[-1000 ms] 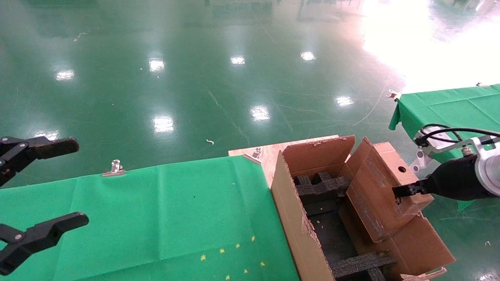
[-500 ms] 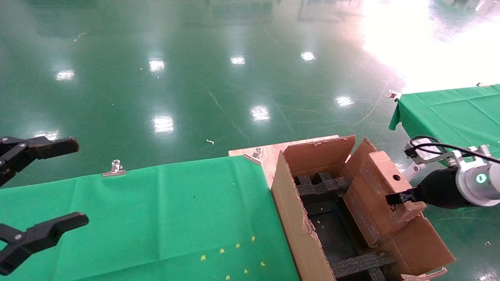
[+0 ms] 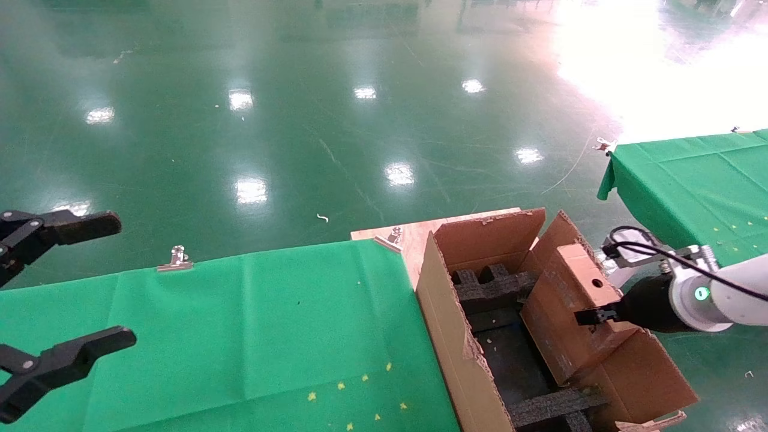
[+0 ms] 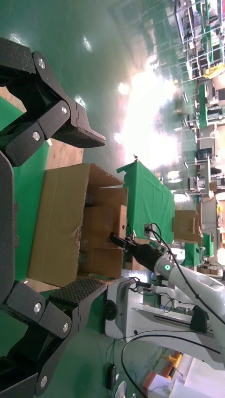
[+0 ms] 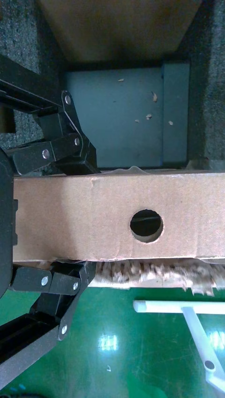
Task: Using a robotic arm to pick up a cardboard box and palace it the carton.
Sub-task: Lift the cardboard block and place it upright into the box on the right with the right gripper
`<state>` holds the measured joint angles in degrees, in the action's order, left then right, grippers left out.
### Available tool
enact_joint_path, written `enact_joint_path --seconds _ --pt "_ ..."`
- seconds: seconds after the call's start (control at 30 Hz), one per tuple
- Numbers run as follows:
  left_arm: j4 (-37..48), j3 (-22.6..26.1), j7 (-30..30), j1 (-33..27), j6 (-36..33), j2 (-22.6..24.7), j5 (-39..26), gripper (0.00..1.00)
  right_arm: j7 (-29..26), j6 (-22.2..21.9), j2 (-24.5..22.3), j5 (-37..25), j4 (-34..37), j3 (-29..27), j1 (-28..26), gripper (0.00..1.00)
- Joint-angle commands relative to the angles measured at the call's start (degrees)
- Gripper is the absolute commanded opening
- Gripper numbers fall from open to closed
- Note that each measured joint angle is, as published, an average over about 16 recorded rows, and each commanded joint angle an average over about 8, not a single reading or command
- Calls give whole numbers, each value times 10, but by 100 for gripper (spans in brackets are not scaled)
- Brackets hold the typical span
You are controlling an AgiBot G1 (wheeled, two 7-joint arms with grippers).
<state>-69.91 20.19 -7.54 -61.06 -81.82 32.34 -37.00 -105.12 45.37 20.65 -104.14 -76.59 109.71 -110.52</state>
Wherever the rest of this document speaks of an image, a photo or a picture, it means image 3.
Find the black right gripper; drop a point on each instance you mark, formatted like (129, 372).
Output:
(651, 306)

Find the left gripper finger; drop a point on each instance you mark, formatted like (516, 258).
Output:
(78, 225)
(66, 360)

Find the small cardboard box with hole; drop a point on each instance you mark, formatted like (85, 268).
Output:
(558, 339)

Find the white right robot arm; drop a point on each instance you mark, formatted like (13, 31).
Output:
(744, 300)

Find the large open cardboard carton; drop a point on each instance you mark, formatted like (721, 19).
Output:
(453, 336)

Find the silver binder clip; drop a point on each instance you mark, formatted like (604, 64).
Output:
(176, 261)
(739, 129)
(393, 237)
(605, 146)

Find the large green tablecloth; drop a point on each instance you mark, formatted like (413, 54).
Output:
(210, 330)

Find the green tablecloth on side table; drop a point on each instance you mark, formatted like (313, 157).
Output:
(690, 180)

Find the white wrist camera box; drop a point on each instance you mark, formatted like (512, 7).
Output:
(636, 257)

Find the silver camera mount bracket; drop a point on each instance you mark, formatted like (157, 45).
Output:
(690, 257)

